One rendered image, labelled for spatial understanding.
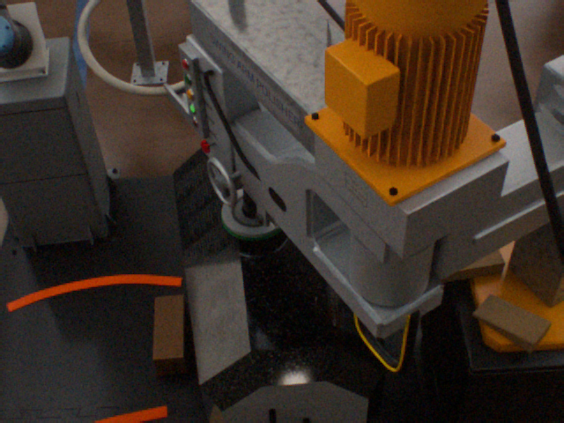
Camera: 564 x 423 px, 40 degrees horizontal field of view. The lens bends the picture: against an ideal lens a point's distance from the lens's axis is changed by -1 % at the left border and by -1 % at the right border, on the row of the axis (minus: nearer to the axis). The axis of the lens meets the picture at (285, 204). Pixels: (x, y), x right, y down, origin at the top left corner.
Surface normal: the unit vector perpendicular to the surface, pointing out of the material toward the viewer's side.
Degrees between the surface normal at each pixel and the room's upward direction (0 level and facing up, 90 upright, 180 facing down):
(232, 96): 90
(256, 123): 4
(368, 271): 90
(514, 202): 90
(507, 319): 11
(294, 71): 0
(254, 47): 0
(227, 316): 45
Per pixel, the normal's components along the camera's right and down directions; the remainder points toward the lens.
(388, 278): -0.18, 0.73
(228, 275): -0.72, -0.40
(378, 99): 0.54, 0.61
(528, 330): -0.18, -0.76
